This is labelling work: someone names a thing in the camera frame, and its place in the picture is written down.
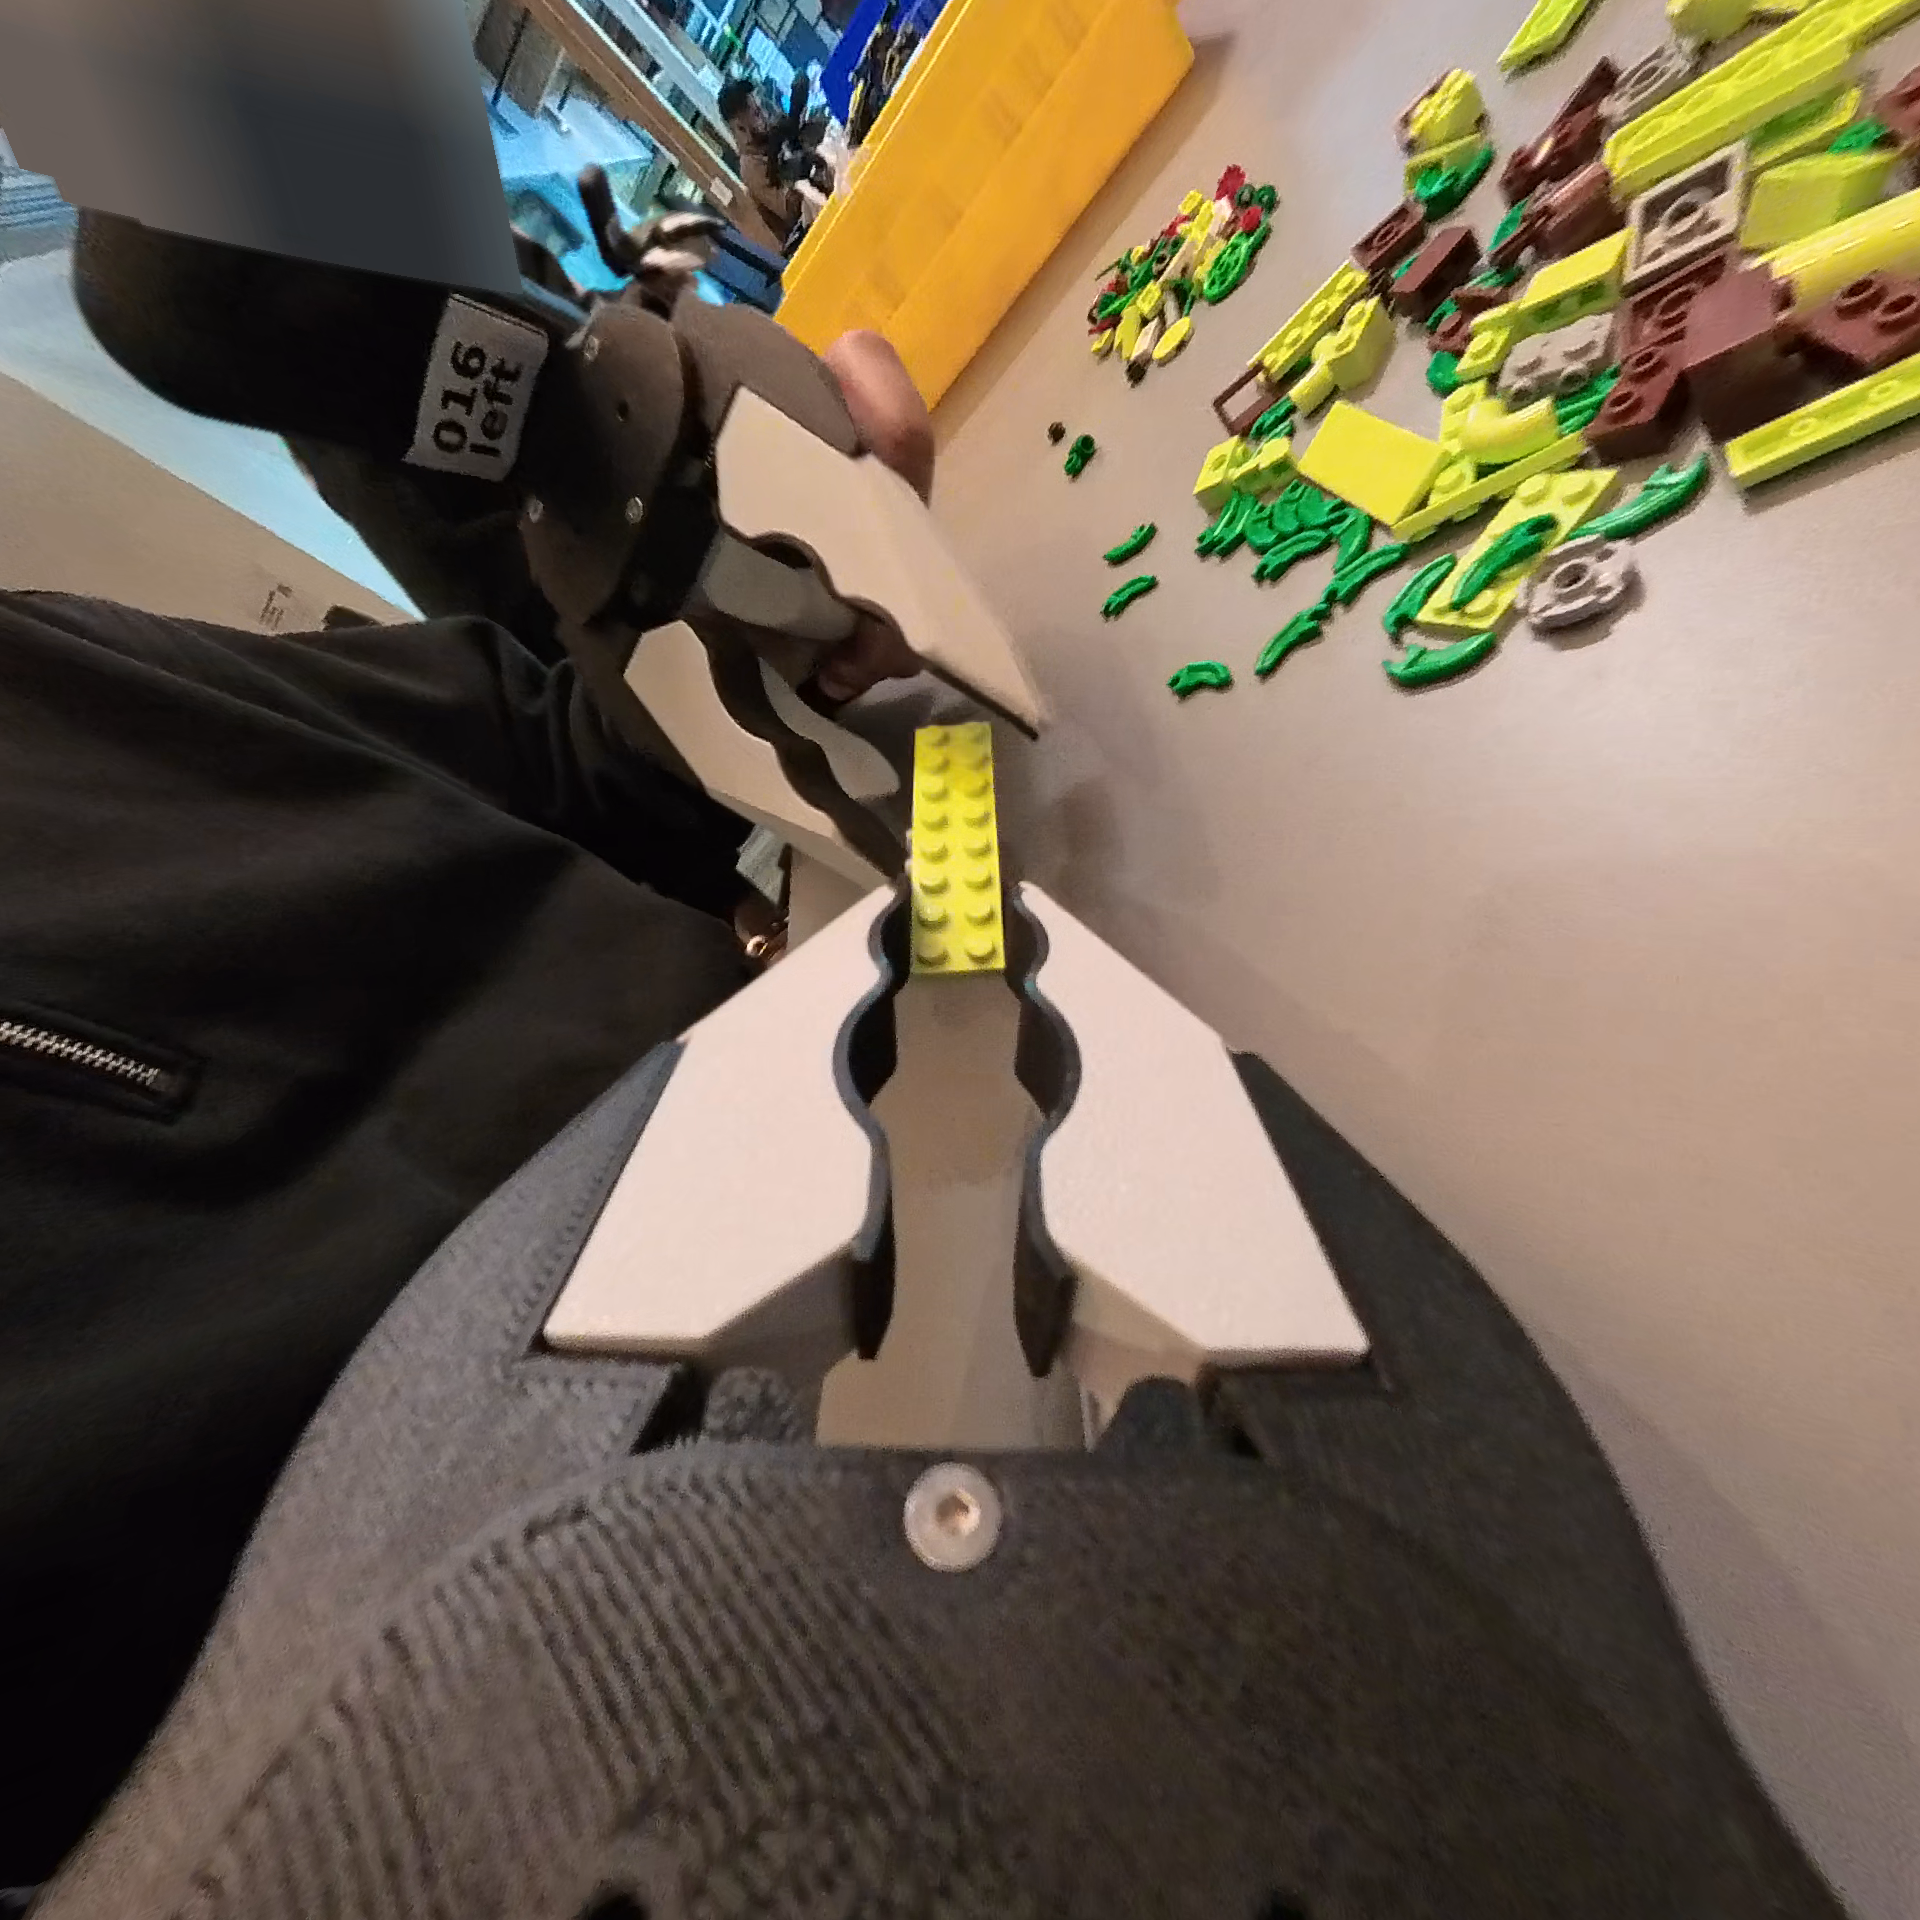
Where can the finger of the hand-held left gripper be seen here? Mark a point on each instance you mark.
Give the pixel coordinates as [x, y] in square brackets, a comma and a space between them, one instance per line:
[868, 556]
[750, 751]

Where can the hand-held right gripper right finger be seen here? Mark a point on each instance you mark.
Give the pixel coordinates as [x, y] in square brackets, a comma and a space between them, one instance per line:
[1184, 1185]

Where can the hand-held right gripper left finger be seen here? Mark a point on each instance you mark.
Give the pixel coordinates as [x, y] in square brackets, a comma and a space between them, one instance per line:
[720, 1185]

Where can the lime studded toy plate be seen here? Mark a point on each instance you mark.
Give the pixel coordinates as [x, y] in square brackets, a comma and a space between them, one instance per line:
[956, 931]
[956, 796]

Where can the pile of toy bricks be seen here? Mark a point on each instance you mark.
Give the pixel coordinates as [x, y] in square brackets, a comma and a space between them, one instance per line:
[1723, 323]

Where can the person's left forearm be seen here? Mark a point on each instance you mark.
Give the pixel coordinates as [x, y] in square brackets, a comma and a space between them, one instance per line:
[630, 781]

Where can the person's left hand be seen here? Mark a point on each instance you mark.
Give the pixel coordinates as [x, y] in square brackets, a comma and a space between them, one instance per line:
[892, 413]

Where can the yellow storage bin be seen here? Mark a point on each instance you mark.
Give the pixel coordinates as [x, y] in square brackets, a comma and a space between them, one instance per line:
[974, 182]

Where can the heap of tiny mixed toy pieces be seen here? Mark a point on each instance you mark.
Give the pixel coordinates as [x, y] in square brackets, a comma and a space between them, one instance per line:
[1184, 255]

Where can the person's black clothing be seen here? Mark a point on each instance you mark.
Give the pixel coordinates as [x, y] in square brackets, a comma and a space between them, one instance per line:
[299, 901]

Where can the blue storage bin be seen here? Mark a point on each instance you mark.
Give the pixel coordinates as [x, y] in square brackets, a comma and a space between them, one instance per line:
[886, 37]

